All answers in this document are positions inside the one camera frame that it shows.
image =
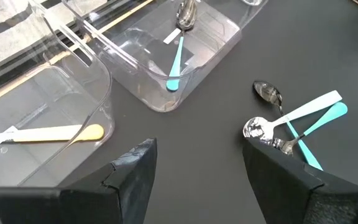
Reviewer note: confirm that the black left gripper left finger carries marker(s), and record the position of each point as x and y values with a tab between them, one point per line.
120	186

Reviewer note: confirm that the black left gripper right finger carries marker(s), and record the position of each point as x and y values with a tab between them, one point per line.
291	193

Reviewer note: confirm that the clear plastic bin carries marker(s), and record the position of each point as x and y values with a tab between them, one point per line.
42	102
129	46

